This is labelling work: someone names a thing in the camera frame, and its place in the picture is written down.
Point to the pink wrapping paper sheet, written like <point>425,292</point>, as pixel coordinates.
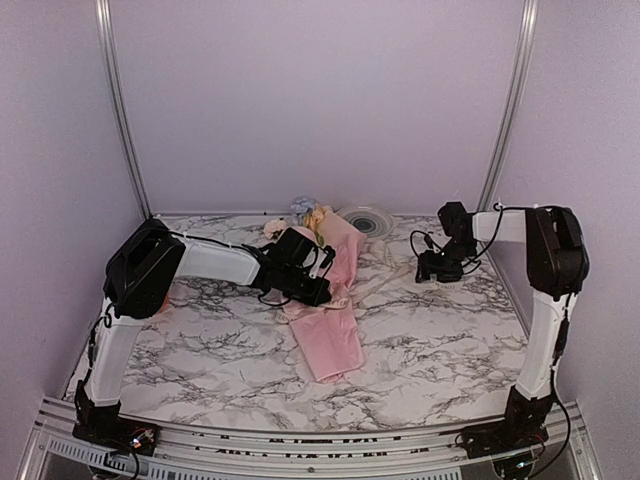
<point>328,334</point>

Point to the aluminium frame post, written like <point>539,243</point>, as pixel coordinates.
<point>515,92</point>
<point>110,60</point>

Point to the aluminium front rail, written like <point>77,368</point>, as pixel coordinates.
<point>198,452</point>

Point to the right aluminium frame post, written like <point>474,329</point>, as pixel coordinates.
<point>515,92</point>

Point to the orange white bowl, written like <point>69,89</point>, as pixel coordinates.
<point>164,304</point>

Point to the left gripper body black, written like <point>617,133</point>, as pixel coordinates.
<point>294,290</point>

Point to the pink rose fake flower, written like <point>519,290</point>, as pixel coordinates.
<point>273,229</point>

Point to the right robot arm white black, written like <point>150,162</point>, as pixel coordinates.
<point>557,265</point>

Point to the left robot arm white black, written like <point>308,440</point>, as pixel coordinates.
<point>138,278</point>

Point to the left aluminium frame post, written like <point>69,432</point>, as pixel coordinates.
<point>110,60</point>

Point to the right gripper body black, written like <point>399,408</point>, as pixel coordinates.
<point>447,265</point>

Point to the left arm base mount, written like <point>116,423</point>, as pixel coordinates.
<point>117,435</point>

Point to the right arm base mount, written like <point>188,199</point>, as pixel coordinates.
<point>499,437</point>

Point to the blue white fake flower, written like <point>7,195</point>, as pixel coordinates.
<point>302,205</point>

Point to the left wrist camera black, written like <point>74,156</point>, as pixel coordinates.
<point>319,260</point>

